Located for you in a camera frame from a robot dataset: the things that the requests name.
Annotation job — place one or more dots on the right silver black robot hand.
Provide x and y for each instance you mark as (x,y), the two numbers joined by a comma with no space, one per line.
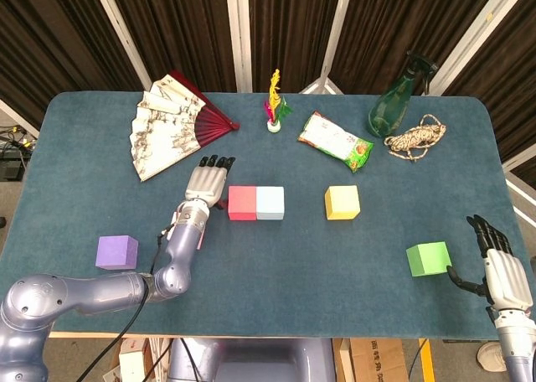
(504,281)

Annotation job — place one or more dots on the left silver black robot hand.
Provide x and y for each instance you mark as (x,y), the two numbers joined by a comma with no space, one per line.
(205,183)

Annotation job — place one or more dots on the red foam cube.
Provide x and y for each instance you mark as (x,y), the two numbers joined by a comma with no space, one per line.
(242,202)

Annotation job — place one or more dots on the yellow foam cube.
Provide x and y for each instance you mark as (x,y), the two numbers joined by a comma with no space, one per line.
(343,204)

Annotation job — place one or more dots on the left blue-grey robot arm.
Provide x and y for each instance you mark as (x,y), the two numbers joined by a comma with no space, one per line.
(84,294)

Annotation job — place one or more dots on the painted paper folding fan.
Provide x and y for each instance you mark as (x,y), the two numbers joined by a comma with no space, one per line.
(163,135)

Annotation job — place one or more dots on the light blue foam cube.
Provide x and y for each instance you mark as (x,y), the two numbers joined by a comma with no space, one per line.
(270,202)

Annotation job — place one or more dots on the white round floor object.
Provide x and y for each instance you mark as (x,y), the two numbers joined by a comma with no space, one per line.
(492,357)

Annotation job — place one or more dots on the green foam cube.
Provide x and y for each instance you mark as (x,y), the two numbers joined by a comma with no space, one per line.
(429,258)

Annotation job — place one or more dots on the colourful feather shuttlecock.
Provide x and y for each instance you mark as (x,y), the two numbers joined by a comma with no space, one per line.
(274,105)

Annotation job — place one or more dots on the purple foam cube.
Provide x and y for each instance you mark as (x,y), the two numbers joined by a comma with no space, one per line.
(115,252)

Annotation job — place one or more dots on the teal felt table mat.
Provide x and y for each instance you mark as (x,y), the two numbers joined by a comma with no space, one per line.
(268,281)

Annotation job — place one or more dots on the green white snack bag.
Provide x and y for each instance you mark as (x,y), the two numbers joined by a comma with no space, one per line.
(331,139)

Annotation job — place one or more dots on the brown cardboard box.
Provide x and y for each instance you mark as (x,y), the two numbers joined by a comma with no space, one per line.
(377,361)

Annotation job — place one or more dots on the dark brown curtain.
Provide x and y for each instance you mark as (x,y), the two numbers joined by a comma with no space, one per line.
(188,22)

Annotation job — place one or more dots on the blue-grey robot torso base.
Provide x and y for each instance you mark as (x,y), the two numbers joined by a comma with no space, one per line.
(259,361)

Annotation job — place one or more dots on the green plastic spray bottle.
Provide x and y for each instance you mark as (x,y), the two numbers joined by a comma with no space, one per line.
(387,109)

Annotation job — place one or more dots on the white cardboard box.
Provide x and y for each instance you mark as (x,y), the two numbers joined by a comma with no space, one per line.
(132,365)

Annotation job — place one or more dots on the white partition frame post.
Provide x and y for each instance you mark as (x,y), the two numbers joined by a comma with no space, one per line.
(335,34)
(469,38)
(19,120)
(239,34)
(521,193)
(121,30)

